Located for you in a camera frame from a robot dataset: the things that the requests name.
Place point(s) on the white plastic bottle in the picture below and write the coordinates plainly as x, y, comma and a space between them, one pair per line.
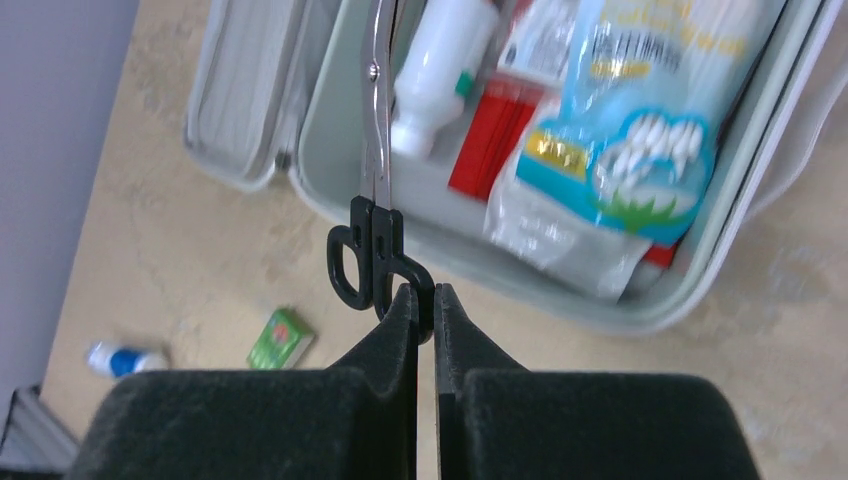
439, 71

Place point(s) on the black handled scissors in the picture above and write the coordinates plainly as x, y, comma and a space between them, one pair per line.
364, 256

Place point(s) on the light blue wipes packet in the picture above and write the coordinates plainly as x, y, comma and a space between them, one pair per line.
649, 85

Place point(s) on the red first aid pouch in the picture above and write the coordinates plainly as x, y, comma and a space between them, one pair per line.
507, 107

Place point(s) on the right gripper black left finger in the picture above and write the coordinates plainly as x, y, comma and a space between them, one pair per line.
355, 419

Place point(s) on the blue white ointment tube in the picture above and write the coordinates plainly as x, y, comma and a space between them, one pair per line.
116, 361

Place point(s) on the blue white mask packet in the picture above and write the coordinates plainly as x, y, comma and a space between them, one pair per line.
596, 261

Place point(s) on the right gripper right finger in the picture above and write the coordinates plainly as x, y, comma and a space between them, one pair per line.
500, 420

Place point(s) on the grey storage case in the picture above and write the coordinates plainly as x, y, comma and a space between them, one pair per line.
274, 95

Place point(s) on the small green medicine box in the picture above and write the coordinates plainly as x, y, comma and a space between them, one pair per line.
282, 342

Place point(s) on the small white pad packet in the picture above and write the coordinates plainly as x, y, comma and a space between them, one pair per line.
537, 47

